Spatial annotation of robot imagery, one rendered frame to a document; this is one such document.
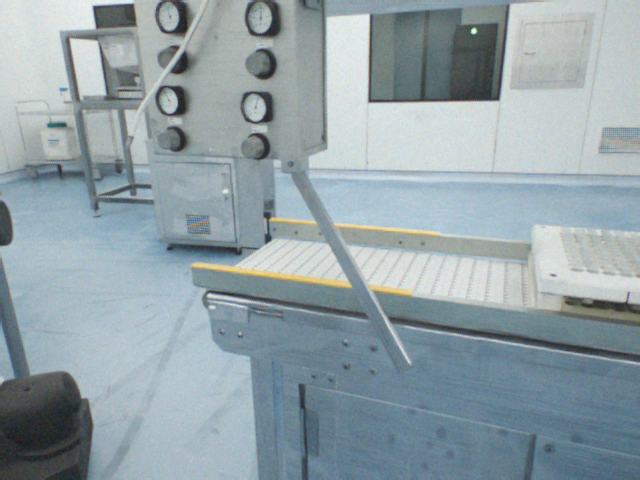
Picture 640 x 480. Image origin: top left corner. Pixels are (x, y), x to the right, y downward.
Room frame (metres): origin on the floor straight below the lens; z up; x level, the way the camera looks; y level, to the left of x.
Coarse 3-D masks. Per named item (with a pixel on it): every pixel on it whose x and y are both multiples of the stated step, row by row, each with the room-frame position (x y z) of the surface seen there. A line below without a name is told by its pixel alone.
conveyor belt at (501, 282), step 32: (256, 256) 0.84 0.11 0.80; (288, 256) 0.83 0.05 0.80; (320, 256) 0.83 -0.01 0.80; (384, 256) 0.82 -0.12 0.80; (416, 256) 0.82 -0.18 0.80; (448, 256) 0.82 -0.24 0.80; (416, 288) 0.68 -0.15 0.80; (448, 288) 0.68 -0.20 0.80; (480, 288) 0.68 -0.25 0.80; (512, 288) 0.67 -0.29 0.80; (416, 320) 0.59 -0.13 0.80
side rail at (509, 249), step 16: (272, 224) 0.95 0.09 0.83; (288, 224) 0.94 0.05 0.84; (304, 224) 0.92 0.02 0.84; (320, 240) 0.91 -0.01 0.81; (352, 240) 0.89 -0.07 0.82; (368, 240) 0.88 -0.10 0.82; (384, 240) 0.86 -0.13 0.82; (400, 240) 0.85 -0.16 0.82; (416, 240) 0.84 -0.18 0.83; (432, 240) 0.83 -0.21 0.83; (448, 240) 0.82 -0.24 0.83; (464, 240) 0.81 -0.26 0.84; (480, 240) 0.80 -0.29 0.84; (496, 240) 0.80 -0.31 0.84; (512, 240) 0.79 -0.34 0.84; (480, 256) 0.80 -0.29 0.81; (496, 256) 0.79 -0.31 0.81; (512, 256) 0.78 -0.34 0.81
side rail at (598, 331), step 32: (224, 288) 0.68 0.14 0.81; (256, 288) 0.66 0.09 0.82; (288, 288) 0.64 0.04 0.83; (320, 288) 0.62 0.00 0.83; (448, 320) 0.56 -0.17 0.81; (480, 320) 0.54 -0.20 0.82; (512, 320) 0.53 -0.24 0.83; (544, 320) 0.52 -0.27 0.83; (576, 320) 0.51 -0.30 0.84; (608, 320) 0.50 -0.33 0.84
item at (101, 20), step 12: (96, 12) 6.51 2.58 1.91; (108, 12) 6.47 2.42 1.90; (120, 12) 6.42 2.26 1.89; (132, 12) 6.38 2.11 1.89; (96, 24) 6.51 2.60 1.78; (108, 24) 6.47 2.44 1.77; (120, 24) 6.43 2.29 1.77; (132, 24) 6.39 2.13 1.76; (108, 72) 6.50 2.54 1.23; (120, 72) 6.45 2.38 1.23; (108, 84) 6.50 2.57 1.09; (132, 84) 6.42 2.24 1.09
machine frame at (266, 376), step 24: (240, 168) 0.99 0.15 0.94; (264, 168) 0.99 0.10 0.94; (240, 192) 0.99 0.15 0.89; (264, 192) 0.98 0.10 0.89; (240, 216) 0.99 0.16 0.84; (264, 240) 0.97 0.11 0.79; (264, 360) 0.98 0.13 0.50; (264, 384) 0.98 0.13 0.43; (264, 408) 0.98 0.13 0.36; (264, 432) 0.98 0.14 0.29; (264, 456) 0.99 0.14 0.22
